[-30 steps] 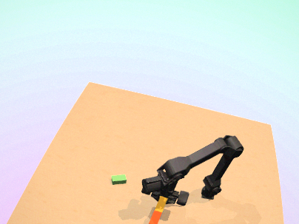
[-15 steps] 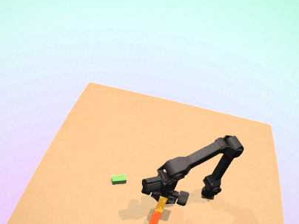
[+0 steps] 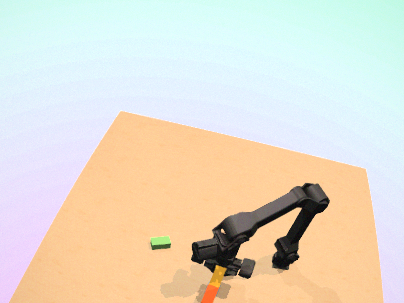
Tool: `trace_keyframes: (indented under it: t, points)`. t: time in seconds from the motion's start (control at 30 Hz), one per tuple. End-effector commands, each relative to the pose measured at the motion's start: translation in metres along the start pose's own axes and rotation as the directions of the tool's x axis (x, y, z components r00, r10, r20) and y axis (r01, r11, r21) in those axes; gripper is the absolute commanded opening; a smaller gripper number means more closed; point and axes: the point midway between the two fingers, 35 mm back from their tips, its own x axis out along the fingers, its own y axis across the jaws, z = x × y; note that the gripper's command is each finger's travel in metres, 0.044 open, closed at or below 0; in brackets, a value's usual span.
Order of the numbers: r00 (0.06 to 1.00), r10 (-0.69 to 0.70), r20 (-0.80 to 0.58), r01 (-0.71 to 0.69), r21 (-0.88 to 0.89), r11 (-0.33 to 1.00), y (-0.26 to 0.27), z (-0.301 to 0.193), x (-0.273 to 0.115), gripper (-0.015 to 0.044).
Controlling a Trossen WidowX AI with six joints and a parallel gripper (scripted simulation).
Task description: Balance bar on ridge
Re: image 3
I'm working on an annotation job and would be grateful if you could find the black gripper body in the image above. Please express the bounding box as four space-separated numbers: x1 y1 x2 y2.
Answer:
191 254 256 279

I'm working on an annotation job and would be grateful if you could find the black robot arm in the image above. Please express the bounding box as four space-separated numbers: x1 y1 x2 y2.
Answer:
192 183 330 270

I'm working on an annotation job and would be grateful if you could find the yellow long bar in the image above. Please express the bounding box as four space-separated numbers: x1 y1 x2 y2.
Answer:
201 266 227 303

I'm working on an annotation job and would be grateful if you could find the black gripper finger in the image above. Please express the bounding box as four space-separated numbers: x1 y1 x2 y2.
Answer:
224 268 238 276
204 263 216 273

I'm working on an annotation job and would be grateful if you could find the small green block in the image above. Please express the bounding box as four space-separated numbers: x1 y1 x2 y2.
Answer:
150 236 171 250

